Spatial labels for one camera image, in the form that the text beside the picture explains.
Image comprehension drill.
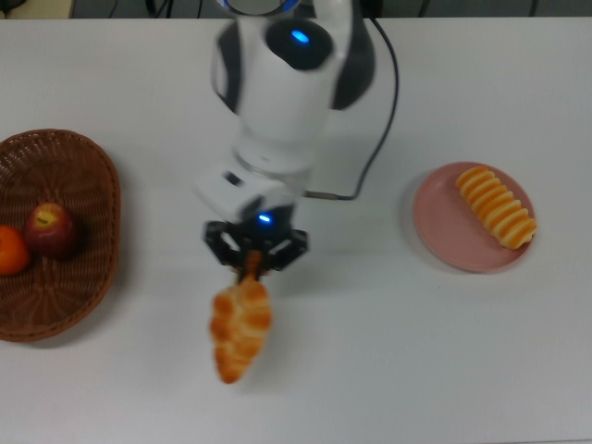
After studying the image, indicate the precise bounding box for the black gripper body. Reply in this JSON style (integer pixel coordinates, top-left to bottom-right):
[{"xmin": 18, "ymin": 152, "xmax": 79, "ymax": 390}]
[{"xmin": 238, "ymin": 196, "xmax": 300, "ymax": 249}]

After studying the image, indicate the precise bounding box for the braided golden bread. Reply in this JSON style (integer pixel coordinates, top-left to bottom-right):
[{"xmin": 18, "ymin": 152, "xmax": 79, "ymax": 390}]
[{"xmin": 210, "ymin": 252, "xmax": 273, "ymax": 385}]

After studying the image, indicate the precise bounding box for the red apple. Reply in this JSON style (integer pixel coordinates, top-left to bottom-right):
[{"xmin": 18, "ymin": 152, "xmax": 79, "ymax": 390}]
[{"xmin": 23, "ymin": 202, "xmax": 78, "ymax": 259}]

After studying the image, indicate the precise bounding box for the striped ridged bread roll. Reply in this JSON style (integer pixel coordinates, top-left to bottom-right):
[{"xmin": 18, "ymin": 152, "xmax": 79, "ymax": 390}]
[{"xmin": 455, "ymin": 165, "xmax": 538, "ymax": 251}]

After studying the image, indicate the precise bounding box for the orange tangerine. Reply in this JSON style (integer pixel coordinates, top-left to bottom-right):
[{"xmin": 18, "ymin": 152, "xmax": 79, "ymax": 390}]
[{"xmin": 0, "ymin": 225, "xmax": 32, "ymax": 278}]

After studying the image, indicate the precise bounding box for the pink plate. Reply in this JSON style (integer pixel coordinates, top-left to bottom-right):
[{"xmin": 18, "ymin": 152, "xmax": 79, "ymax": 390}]
[{"xmin": 413, "ymin": 160, "xmax": 537, "ymax": 273}]

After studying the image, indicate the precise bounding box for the brown woven basket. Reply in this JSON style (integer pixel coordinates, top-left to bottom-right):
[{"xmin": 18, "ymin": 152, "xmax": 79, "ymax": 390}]
[{"xmin": 0, "ymin": 128, "xmax": 122, "ymax": 343}]

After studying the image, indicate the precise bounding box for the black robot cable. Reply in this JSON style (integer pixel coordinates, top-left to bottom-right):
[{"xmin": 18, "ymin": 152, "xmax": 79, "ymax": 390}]
[{"xmin": 302, "ymin": 17, "xmax": 400, "ymax": 203}]

